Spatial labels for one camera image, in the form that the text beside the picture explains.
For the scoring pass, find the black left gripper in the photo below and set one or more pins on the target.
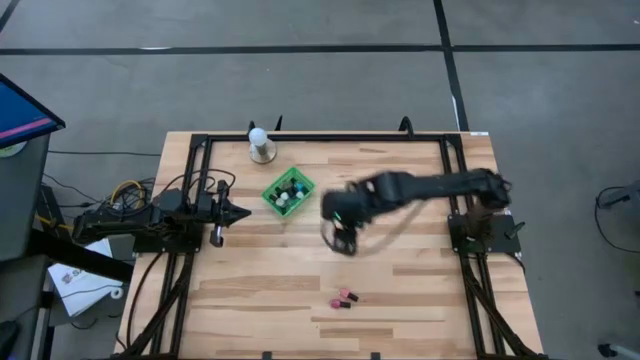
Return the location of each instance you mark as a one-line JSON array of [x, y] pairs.
[[221, 212]]

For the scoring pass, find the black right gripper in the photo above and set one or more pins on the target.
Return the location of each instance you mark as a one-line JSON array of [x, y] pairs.
[[350, 205]]

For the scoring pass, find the pale mint nail polish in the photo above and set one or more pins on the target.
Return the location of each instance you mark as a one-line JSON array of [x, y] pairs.
[[280, 203]]

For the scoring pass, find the light pink nail polish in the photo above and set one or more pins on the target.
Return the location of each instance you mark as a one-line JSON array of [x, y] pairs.
[[345, 293]]

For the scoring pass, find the grey white nail polish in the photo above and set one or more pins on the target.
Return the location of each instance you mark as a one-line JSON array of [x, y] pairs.
[[300, 195]]

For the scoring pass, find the glitter hot pink nail polish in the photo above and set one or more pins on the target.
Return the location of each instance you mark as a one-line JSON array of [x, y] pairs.
[[336, 303]]

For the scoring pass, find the teal nail polish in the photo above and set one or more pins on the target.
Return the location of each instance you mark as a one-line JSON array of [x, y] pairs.
[[299, 187]]

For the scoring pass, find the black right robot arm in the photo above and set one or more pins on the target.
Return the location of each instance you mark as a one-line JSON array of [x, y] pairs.
[[440, 185]]

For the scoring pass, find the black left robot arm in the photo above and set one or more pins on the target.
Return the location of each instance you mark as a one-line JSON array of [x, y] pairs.
[[125, 222]]

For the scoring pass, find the green plastic basket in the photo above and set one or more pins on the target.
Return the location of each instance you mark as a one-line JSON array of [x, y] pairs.
[[269, 192]]

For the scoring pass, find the round wooden bulb base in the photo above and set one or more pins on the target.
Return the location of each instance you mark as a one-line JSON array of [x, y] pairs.
[[266, 156]]

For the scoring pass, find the white light bulb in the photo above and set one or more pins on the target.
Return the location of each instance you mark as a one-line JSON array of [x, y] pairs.
[[257, 135]]

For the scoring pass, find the black table clamp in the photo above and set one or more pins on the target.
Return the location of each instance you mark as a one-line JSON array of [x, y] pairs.
[[278, 124], [251, 127], [375, 356], [407, 125], [267, 356]]

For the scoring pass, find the black slanted bar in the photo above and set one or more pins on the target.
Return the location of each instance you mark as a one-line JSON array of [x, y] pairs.
[[75, 255]]

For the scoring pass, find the white printed paper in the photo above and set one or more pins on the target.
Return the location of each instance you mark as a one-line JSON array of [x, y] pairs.
[[85, 295]]

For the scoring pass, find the white label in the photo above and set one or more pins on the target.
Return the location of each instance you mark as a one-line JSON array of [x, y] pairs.
[[478, 133]]

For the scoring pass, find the black lever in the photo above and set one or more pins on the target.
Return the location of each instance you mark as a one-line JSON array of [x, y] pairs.
[[515, 230]]

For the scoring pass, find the grey cabinet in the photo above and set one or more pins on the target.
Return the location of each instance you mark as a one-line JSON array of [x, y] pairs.
[[20, 200]]

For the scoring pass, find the shiny disc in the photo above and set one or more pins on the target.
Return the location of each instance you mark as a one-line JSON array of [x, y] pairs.
[[12, 150]]

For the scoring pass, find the blue screen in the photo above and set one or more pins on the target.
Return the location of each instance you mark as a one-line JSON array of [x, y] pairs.
[[20, 115]]

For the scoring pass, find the grey stand foot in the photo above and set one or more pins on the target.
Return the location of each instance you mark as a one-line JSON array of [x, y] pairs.
[[620, 196]]

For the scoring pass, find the grey caster foot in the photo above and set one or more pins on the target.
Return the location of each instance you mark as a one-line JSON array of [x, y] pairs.
[[617, 351]]

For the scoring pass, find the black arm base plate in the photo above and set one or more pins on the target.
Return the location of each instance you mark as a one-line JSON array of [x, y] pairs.
[[500, 242], [165, 245]]

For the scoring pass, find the black metal table frame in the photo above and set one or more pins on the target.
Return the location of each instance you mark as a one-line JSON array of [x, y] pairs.
[[325, 137]]

